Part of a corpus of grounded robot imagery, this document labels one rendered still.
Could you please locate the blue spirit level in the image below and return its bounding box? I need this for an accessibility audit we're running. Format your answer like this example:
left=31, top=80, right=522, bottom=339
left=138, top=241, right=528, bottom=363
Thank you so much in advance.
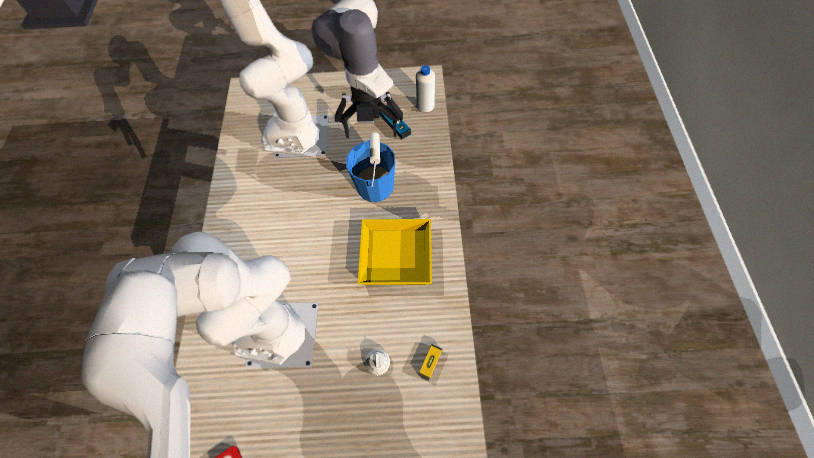
left=379, top=111, right=411, bottom=139

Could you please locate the yellow pocket level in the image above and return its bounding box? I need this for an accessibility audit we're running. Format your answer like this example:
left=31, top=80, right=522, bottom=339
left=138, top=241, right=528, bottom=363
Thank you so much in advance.
left=418, top=344, right=443, bottom=380

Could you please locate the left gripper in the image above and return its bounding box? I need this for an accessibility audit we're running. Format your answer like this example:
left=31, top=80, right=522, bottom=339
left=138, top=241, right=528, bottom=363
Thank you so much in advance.
left=335, top=86, right=403, bottom=138

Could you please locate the white bottle with blue cap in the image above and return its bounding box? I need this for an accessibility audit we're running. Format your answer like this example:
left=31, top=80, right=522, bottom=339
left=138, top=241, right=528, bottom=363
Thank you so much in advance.
left=416, top=65, right=435, bottom=112

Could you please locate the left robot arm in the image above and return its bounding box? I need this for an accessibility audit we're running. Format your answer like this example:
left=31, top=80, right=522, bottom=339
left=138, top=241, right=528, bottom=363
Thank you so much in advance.
left=220, top=0, right=393, bottom=155

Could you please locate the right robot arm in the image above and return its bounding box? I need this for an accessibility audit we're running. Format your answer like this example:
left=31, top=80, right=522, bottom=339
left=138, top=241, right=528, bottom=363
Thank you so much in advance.
left=81, top=231, right=305, bottom=458

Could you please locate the yellow square tray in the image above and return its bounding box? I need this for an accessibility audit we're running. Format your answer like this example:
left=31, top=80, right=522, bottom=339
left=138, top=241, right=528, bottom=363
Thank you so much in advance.
left=358, top=219, right=432, bottom=285

